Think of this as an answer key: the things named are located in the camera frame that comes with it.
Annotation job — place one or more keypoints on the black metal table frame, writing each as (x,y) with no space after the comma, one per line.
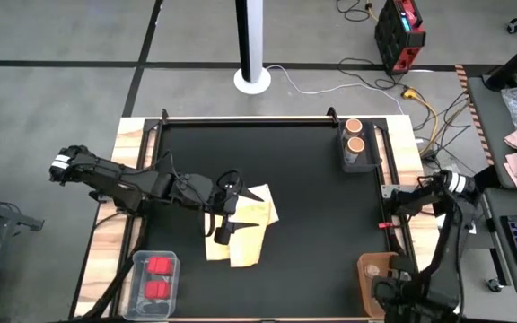
(240,121)

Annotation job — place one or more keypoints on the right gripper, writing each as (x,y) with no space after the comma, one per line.
(400,296)

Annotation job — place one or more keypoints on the clear plastic bin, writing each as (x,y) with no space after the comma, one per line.
(133,309)

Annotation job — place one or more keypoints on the black table mat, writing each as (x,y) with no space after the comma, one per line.
(308,278)

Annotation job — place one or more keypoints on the yellow folded cloth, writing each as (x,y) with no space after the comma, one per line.
(249,247)

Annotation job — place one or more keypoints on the black monitor pole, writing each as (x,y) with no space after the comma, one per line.
(514,63)

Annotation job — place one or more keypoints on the grey side desk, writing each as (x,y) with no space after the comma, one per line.
(516,273)
(487,134)

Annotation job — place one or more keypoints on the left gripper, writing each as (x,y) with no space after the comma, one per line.
(229,206)

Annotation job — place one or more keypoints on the tall brown-lid spice jar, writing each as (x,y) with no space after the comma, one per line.
(353,126)
(356,144)

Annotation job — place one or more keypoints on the red and black crate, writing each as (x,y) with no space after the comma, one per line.
(397,40)

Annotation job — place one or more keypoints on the small glass spice jar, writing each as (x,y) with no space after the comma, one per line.
(372,270)

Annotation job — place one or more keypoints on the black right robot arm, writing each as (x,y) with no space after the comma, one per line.
(447,251)

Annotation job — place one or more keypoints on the red smoked paprika tin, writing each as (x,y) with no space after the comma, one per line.
(157,290)
(160,265)

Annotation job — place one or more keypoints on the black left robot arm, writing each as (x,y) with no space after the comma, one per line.
(119,179)

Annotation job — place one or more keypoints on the dark grey translucent bin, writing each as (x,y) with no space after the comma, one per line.
(370,157)

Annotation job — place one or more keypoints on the black desk support bar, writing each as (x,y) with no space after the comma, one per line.
(489,177)

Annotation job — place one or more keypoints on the striped hazard tape strip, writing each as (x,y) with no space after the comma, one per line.
(474,116)

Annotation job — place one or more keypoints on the pole with round white base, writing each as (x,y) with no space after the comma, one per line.
(251,45)

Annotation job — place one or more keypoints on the orange plastic bin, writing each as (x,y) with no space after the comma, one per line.
(365,296)

